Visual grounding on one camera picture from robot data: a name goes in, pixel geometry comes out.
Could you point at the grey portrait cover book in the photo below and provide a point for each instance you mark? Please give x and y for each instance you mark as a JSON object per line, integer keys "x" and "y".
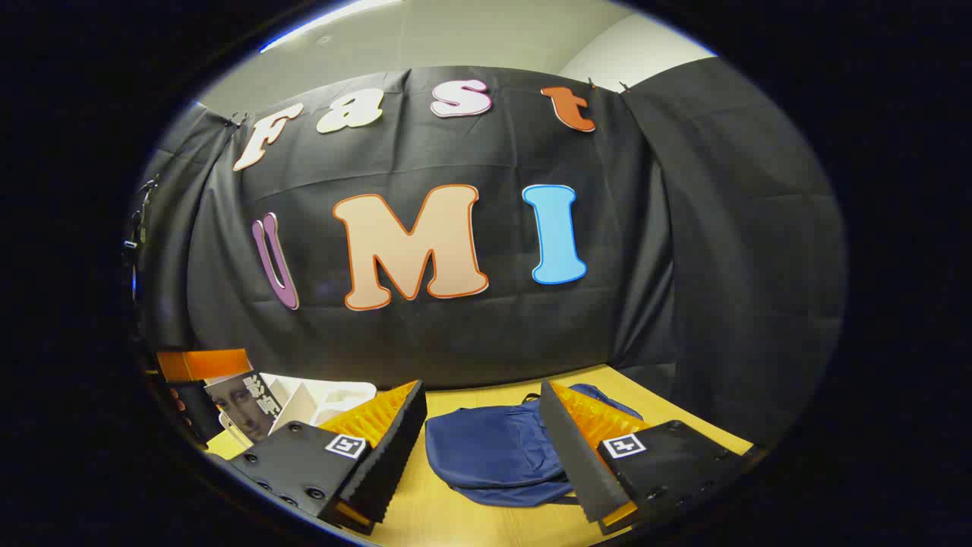
{"x": 243, "y": 403}

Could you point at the white bookshelf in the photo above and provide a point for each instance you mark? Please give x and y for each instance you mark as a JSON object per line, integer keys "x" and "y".
{"x": 334, "y": 395}

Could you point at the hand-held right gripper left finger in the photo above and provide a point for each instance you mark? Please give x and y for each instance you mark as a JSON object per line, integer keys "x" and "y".
{"x": 387, "y": 463}

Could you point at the black backdrop cloth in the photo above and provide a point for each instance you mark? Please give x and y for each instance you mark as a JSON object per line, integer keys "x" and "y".
{"x": 456, "y": 342}

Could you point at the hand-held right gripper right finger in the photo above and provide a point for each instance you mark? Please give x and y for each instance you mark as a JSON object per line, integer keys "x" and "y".
{"x": 581, "y": 463}

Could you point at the blue schoolbag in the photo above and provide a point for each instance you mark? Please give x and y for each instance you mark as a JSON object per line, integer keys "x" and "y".
{"x": 493, "y": 456}

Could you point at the pink and orange book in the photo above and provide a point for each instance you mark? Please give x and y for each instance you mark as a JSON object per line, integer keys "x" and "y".
{"x": 201, "y": 365}

